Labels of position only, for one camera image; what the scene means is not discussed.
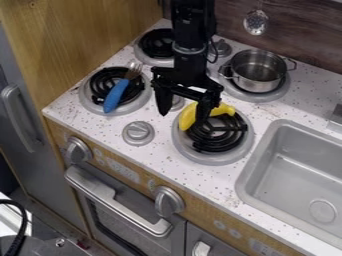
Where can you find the silver pot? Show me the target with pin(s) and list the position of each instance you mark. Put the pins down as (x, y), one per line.
(255, 70)

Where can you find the toy sink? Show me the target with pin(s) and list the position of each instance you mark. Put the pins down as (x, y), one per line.
(296, 173)

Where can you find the silver strainer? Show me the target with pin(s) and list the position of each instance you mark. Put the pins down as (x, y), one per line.
(255, 20)

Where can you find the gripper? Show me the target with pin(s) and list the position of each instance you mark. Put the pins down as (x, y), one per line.
(189, 71)

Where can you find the yellow toy banana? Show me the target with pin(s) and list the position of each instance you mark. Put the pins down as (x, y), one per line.
(189, 116)

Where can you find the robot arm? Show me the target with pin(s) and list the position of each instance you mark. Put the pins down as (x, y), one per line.
(192, 20)

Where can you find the grey toy fridge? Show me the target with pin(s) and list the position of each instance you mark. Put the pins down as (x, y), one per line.
(26, 126)

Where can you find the tap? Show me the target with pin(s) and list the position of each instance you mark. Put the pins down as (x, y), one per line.
(335, 119)

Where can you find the toy stove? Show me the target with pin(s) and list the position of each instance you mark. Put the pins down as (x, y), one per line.
(182, 100)

